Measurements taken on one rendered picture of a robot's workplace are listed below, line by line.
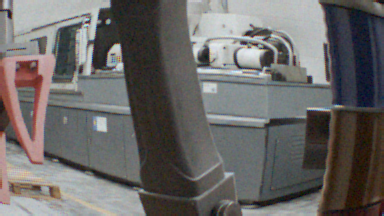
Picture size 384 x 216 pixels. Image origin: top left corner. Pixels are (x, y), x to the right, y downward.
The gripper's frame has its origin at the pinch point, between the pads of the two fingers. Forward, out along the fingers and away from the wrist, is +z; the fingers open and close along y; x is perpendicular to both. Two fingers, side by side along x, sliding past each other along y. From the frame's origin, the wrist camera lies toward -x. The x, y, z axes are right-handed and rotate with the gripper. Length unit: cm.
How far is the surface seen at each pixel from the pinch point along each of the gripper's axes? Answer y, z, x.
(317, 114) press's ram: 18.9, 4.7, 10.8
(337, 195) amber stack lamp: 33.1, 15.5, -9.6
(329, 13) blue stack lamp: 35.7, 10.0, -9.6
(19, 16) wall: -794, -612, 602
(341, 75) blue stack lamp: 34.9, 12.0, -9.7
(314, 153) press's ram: 17.7, 6.6, 10.9
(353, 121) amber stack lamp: 34.7, 13.5, -9.6
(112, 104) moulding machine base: -552, -316, 546
